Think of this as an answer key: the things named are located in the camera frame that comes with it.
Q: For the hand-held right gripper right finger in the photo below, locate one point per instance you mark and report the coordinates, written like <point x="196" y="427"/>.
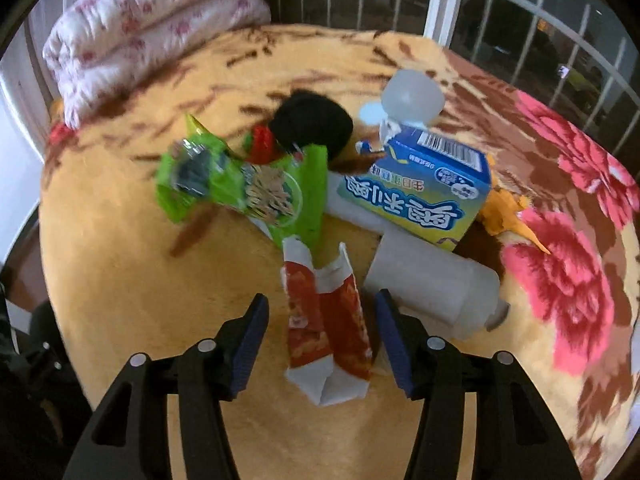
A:
<point x="396" y="345"/>

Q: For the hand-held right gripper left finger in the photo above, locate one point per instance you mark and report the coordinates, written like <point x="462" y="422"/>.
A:
<point x="247" y="345"/>

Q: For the red and white snack wrapper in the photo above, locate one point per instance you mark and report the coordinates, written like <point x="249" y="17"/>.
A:
<point x="310" y="320"/>

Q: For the orange dinosaur toy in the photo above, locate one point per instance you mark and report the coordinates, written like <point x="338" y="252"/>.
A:
<point x="500" y="205"/>

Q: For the white plastic bottle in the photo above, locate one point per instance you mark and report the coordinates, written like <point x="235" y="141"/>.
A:
<point x="430" y="280"/>

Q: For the blue and white carton box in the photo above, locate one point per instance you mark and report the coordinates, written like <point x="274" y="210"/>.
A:
<point x="415" y="195"/>

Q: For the green snack packet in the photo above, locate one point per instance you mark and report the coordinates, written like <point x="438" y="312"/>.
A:
<point x="210" y="175"/>

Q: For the small red wrapper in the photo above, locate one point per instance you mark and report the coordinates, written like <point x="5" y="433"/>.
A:
<point x="261" y="145"/>

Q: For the black round cloth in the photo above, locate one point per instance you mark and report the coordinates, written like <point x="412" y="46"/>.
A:
<point x="310" y="120"/>

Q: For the translucent plastic cup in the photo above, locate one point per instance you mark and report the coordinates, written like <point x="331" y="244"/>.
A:
<point x="412" y="97"/>

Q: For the folded floral quilt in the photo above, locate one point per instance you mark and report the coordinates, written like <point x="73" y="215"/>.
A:
<point x="150" y="25"/>

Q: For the window security bars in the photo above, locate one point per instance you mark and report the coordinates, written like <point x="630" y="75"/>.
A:
<point x="537" y="9"/>

